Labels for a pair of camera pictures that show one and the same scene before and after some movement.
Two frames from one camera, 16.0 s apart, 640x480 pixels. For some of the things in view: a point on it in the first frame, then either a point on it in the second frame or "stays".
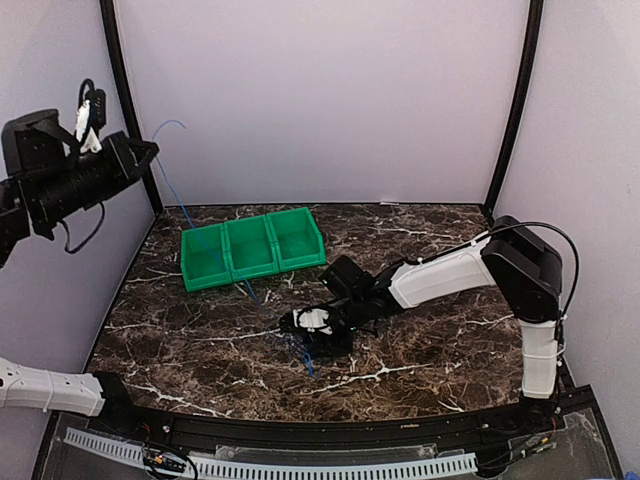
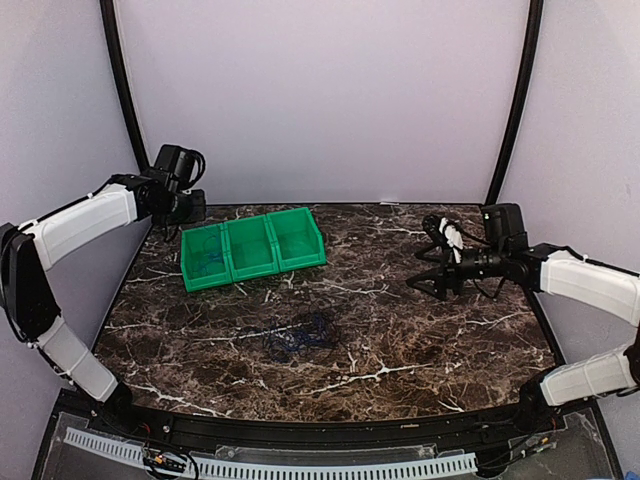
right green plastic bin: x=297 y=239 stays
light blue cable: x=258 y=305 -> x=213 y=253
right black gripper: x=329 y=347 -> x=440 y=275
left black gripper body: x=61 y=191 -> x=180 y=211
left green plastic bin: x=205 y=257 stays
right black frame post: x=533 y=40 stays
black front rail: x=533 y=413 stays
